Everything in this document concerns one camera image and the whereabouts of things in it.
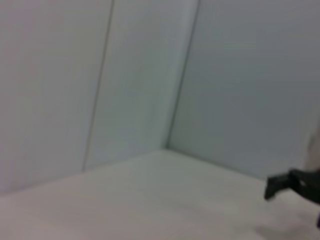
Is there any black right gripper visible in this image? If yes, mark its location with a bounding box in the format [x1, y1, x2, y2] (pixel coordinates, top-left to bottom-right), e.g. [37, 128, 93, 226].
[264, 168, 320, 229]

